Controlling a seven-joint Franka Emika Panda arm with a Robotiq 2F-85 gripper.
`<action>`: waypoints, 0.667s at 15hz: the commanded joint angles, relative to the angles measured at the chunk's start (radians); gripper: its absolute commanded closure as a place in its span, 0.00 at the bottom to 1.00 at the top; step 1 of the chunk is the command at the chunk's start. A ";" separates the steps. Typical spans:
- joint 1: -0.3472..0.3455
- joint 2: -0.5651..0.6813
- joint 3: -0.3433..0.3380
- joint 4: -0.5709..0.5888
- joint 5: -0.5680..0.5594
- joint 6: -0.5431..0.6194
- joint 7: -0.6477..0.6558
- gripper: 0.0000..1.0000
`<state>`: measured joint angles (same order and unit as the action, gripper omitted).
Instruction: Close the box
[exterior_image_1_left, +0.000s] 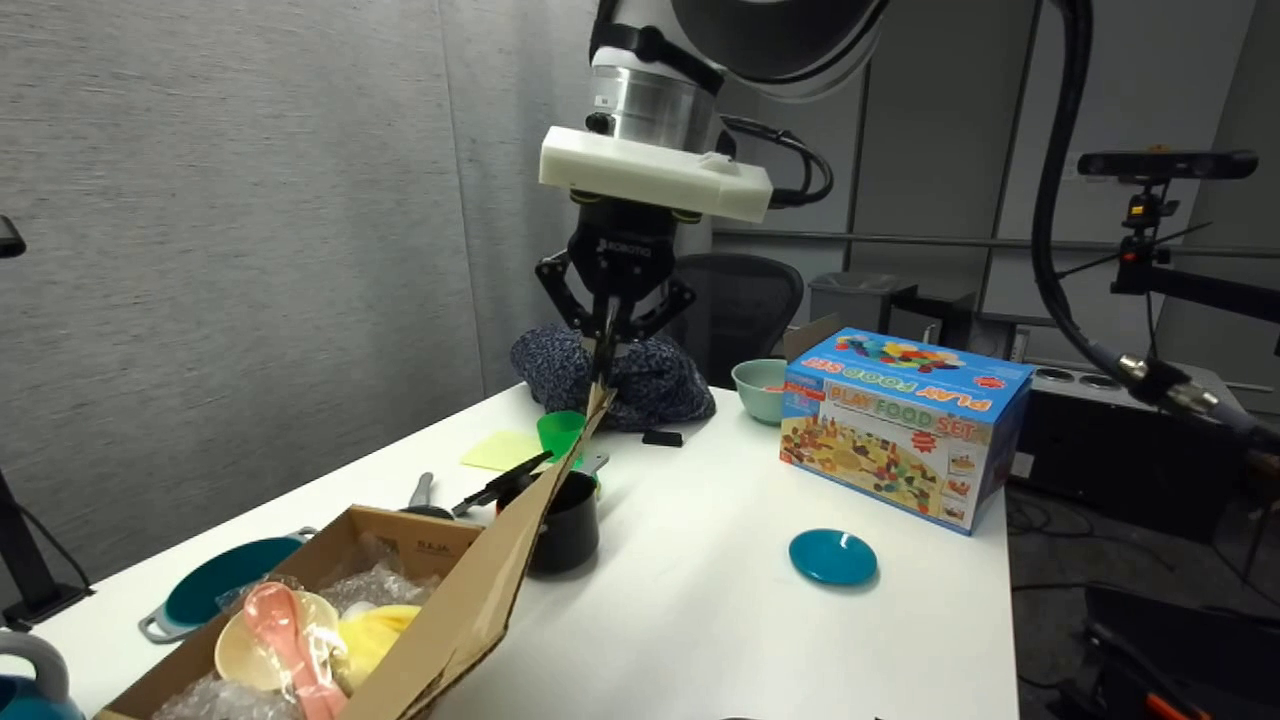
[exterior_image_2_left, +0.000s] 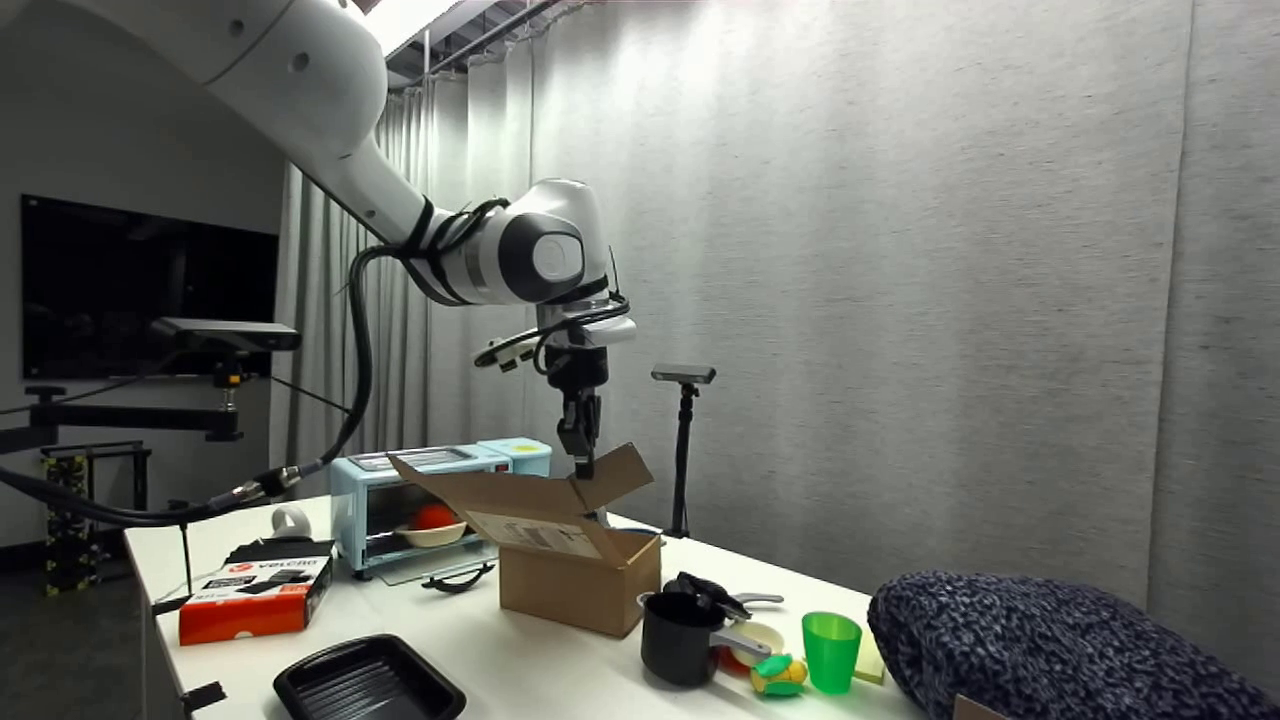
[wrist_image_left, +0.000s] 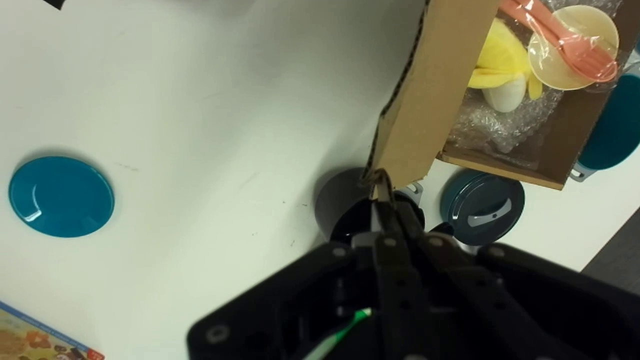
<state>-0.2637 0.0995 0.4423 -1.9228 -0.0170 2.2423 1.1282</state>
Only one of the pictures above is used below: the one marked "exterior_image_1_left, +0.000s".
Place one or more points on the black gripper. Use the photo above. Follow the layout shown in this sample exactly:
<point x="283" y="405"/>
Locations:
<point x="625" y="233"/>

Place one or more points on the brown cardboard box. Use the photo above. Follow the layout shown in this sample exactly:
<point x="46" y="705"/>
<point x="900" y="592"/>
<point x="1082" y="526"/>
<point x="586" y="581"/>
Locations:
<point x="481" y="586"/>

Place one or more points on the colourful toy food box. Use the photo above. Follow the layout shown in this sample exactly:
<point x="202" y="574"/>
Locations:
<point x="906" y="426"/>

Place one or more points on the dark blue speckled cushion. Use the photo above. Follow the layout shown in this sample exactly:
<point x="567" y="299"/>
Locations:
<point x="547" y="365"/>

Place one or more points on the black office chair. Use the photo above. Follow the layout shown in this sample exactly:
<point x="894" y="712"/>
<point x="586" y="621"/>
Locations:
<point x="747" y="312"/>

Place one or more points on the green plastic cup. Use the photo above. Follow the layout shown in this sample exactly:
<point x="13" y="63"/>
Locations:
<point x="556" y="435"/>

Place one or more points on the small black block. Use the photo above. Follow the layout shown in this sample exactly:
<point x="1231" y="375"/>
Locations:
<point x="663" y="437"/>

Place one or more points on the mint green bowl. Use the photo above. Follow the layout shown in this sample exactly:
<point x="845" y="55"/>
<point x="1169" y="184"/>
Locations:
<point x="757" y="388"/>

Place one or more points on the yellow green cloth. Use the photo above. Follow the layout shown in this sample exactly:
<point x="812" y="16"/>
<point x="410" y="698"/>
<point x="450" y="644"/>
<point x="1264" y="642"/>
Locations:
<point x="500" y="448"/>

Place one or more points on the black kitchen utensil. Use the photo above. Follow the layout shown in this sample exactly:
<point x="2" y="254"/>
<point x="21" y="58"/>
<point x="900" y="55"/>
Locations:
<point x="500" y="486"/>

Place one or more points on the black toy pot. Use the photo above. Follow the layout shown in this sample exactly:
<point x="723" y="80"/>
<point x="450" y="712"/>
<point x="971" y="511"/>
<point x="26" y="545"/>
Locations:
<point x="573" y="526"/>

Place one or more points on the grey waste bin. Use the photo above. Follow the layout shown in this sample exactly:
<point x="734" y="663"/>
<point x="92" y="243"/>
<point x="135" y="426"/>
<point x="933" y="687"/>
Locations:
<point x="861" y="299"/>

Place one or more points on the dark waste bin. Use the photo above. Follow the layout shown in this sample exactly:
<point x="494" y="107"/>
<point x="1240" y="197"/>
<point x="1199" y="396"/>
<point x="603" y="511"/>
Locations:
<point x="933" y="323"/>

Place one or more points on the teal round plate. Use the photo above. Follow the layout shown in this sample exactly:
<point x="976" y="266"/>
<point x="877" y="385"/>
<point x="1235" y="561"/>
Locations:
<point x="833" y="557"/>

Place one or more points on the clear plastic bag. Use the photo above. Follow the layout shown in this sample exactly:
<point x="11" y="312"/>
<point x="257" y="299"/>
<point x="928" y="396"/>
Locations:
<point x="202" y="701"/>
<point x="365" y="586"/>

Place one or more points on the yellow toy food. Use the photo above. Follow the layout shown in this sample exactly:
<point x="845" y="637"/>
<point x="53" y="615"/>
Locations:
<point x="374" y="633"/>

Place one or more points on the pink toy utensil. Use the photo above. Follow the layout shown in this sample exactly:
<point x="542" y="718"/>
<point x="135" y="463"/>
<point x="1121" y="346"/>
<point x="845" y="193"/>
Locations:
<point x="285" y="625"/>

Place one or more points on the teal toy pot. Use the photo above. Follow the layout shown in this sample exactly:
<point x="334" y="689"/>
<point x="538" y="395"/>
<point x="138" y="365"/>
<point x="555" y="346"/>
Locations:
<point x="214" y="586"/>

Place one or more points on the tan toy plate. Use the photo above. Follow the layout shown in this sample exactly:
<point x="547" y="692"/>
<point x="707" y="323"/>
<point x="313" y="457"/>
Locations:
<point x="247" y="644"/>

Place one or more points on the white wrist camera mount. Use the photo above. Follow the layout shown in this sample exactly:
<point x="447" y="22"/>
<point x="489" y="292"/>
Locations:
<point x="643" y="166"/>

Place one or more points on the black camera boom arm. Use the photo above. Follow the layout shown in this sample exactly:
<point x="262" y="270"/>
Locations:
<point x="1143" y="245"/>

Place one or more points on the grey bar camera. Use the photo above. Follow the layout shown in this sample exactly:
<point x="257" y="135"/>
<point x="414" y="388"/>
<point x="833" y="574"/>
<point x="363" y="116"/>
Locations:
<point x="1167" y="166"/>

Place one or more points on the black camera stand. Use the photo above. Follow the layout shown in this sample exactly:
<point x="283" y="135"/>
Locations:
<point x="16" y="555"/>

